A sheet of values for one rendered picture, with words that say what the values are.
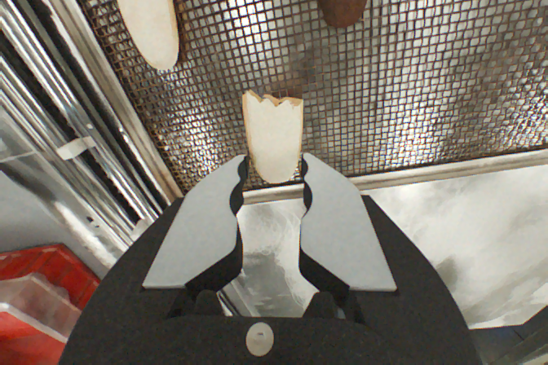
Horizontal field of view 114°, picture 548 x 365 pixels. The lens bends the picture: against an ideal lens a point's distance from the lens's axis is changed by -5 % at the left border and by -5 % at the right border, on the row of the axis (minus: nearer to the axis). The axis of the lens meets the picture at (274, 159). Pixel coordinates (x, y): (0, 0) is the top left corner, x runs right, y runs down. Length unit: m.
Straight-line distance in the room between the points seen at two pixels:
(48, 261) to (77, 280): 0.07
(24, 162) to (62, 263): 0.22
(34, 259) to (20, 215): 0.08
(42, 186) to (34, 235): 0.18
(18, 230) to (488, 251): 0.73
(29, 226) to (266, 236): 0.39
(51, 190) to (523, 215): 0.58
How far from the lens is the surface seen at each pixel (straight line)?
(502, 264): 0.48
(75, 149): 0.30
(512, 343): 2.62
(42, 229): 0.50
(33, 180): 0.36
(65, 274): 0.51
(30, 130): 0.33
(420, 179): 0.24
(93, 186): 0.34
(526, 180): 0.34
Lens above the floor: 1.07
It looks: 59 degrees down
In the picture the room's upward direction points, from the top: 164 degrees clockwise
